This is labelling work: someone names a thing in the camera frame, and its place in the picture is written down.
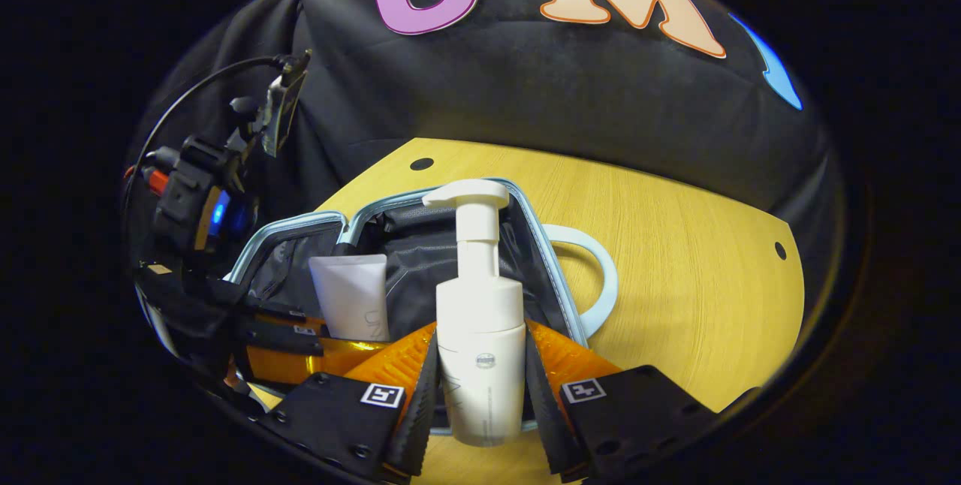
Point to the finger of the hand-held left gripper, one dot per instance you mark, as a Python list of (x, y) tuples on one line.
[(300, 365), (281, 331)]

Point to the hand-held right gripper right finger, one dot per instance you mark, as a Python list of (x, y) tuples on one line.
[(631, 414)]

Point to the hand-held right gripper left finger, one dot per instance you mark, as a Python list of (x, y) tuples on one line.
[(338, 417)]

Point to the white squeeze tube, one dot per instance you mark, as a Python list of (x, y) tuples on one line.
[(349, 293)]

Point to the light blue suitcase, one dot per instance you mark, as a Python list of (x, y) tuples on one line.
[(420, 260)]

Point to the white pump bottle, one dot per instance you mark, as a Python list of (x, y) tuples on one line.
[(480, 320)]

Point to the black backdrop cloth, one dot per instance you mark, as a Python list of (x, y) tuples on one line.
[(525, 79)]

